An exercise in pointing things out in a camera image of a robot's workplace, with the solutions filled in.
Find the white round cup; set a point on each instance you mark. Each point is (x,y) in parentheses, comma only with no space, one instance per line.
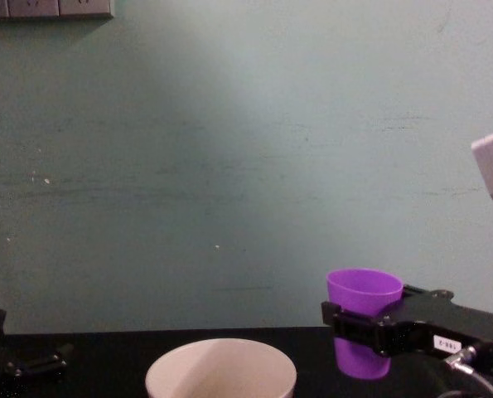
(221,371)

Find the purple plastic cup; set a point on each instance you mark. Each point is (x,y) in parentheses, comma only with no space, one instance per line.
(360,292)

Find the black table cloth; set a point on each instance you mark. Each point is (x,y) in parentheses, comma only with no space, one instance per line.
(105,365)

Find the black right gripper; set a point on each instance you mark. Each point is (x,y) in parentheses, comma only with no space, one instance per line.
(457,327)

